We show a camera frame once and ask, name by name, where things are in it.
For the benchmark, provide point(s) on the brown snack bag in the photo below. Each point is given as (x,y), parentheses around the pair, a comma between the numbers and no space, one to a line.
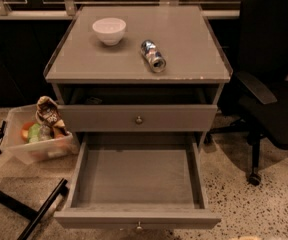
(47,114)

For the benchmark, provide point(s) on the grey drawer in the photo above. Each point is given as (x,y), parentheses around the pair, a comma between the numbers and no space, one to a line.
(137,181)
(143,108)

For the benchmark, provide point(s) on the black office chair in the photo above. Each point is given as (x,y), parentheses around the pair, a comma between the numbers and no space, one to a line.
(258,90)

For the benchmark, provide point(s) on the blue silver soda can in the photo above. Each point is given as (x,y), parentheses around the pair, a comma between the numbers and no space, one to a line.
(153,57)

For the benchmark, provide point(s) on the grey drawer cabinet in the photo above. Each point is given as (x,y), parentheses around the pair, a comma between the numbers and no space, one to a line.
(181,33)

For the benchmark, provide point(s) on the clear plastic storage bin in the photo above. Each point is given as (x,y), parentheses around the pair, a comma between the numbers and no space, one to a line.
(38,151)

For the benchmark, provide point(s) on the orange fruit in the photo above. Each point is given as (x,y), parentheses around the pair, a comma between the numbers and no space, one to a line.
(25,129)

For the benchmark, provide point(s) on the grey top drawer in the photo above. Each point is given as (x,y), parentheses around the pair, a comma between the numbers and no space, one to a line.
(143,108)

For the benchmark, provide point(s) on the white ceramic bowl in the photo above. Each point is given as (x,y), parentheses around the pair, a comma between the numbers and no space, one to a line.
(109,31)

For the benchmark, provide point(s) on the green apple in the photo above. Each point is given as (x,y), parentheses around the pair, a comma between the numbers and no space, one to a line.
(34,133)

